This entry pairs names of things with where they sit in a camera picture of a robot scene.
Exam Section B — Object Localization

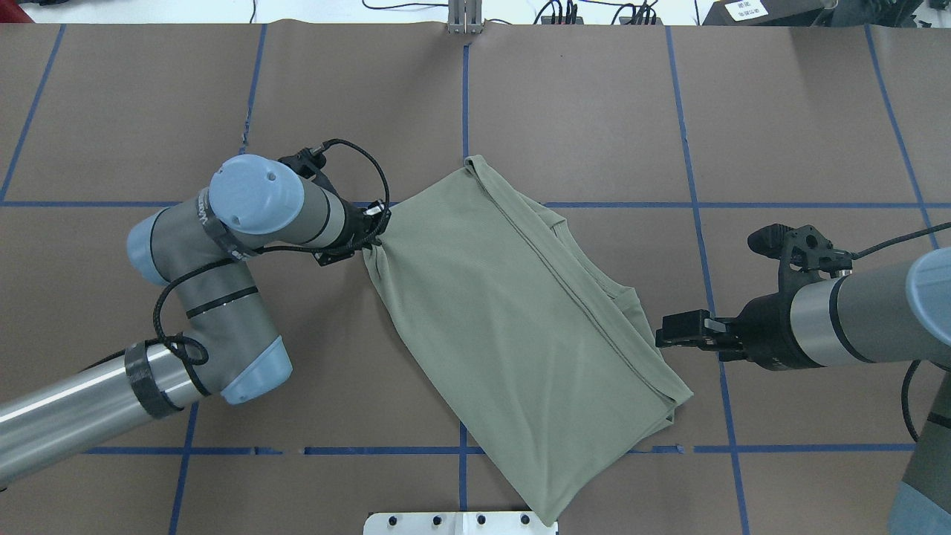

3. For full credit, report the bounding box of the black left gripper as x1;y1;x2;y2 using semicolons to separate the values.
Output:
337;199;392;253

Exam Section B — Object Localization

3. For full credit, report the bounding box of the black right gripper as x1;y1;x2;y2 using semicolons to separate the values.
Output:
655;294;806;370

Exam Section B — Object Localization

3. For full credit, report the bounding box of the olive green long-sleeve shirt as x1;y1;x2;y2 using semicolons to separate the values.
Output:
364;155;692;525

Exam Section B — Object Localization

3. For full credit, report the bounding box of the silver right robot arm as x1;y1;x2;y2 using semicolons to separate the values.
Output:
655;248;950;534

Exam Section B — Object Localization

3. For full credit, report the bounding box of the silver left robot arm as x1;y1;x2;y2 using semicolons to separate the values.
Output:
2;143;392;487

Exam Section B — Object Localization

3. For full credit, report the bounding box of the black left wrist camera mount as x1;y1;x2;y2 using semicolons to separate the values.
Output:
276;146;337;195

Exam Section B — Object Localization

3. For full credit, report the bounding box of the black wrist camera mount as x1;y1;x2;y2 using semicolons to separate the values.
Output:
747;224;853;296
276;146;337;195

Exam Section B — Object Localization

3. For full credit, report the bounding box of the grey aluminium frame post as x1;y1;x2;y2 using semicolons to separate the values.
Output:
446;0;484;35

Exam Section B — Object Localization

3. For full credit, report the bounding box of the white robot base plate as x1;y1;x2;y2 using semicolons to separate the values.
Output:
363;510;559;534

